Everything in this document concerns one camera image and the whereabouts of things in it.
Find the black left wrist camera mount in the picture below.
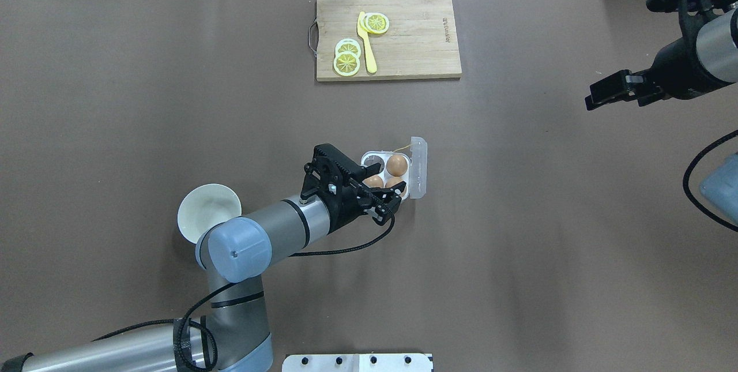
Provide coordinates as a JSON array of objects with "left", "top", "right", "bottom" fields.
[{"left": 300, "top": 143, "right": 370, "bottom": 201}]

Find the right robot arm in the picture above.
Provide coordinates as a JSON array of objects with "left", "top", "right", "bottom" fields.
[{"left": 585, "top": 9, "right": 736, "bottom": 231}]

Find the wooden cutting board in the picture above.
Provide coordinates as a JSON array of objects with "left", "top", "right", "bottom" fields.
[{"left": 315, "top": 0, "right": 463, "bottom": 82}]

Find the lemon slice beside knife blade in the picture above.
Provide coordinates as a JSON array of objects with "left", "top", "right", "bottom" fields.
[{"left": 359, "top": 12, "right": 390, "bottom": 35}]

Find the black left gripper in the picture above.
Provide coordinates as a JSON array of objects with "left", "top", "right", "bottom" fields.
[{"left": 325, "top": 181, "right": 408, "bottom": 233}]

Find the white bowl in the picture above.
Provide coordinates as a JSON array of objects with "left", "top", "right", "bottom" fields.
[{"left": 177, "top": 183, "right": 242, "bottom": 244}]

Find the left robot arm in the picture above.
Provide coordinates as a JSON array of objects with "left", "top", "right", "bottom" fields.
[{"left": 2, "top": 180, "right": 406, "bottom": 371}]

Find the clear plastic egg box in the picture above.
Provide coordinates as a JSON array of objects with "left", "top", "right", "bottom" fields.
[{"left": 359, "top": 136, "right": 428, "bottom": 201}]

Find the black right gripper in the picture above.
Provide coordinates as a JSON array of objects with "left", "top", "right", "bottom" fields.
[{"left": 585, "top": 38, "right": 716, "bottom": 111}]

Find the brown egg from bowl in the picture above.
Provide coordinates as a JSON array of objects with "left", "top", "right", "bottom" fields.
[{"left": 362, "top": 175, "right": 385, "bottom": 189}]

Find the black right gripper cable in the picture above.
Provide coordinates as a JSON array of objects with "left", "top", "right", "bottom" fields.
[{"left": 683, "top": 129, "right": 738, "bottom": 231}]

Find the brown egg in box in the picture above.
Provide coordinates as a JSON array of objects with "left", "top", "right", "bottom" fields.
[
  {"left": 385, "top": 176, "right": 408, "bottom": 191},
  {"left": 386, "top": 154, "right": 409, "bottom": 177}
]

